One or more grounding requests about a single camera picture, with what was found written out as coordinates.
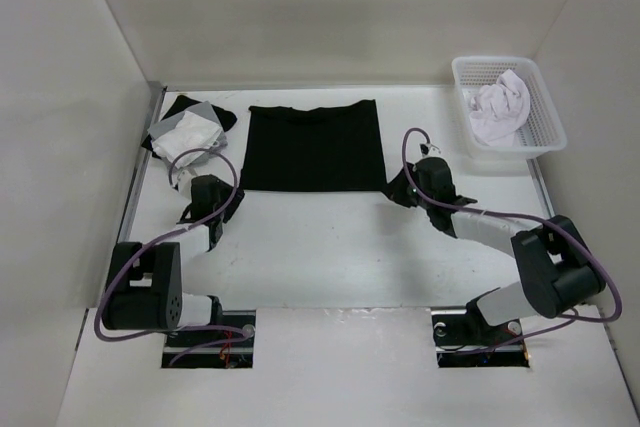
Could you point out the folded white tank top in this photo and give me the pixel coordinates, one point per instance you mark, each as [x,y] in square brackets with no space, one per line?
[191,132]

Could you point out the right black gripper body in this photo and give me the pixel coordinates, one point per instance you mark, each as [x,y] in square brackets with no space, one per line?
[414,173]

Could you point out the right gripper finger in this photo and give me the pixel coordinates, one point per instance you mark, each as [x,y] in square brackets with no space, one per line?
[462,201]
[399,191]

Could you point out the black tank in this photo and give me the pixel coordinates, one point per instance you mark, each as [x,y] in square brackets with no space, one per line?
[326,149]
[225,118]

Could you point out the folded grey tank top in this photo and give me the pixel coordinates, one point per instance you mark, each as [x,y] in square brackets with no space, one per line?
[220,144]

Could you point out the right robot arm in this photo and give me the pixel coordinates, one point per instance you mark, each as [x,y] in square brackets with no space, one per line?
[555,272]

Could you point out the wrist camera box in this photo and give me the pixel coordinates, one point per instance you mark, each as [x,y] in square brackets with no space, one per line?
[429,150]
[182,181]

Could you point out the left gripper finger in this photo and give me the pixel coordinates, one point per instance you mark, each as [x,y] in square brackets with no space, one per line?
[233,206]
[187,216]

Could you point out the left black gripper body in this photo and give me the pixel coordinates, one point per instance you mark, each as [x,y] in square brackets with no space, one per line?
[226,194]

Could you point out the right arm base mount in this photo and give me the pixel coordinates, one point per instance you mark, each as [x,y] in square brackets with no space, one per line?
[465,337]

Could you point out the folded black tank top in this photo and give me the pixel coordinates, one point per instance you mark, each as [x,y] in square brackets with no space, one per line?
[225,118]

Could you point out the white tank top in basket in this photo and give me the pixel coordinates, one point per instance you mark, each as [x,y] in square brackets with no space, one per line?
[499,110]

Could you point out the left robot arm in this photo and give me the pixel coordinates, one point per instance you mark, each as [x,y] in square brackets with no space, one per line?
[144,290]

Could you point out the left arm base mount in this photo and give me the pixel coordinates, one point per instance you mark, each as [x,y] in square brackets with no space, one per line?
[213,350]

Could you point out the white plastic basket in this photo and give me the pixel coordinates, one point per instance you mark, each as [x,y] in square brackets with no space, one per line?
[543,131]

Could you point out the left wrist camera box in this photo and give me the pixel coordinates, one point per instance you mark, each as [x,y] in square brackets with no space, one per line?
[182,181]

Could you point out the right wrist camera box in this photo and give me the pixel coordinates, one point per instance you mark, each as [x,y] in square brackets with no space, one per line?
[429,150]

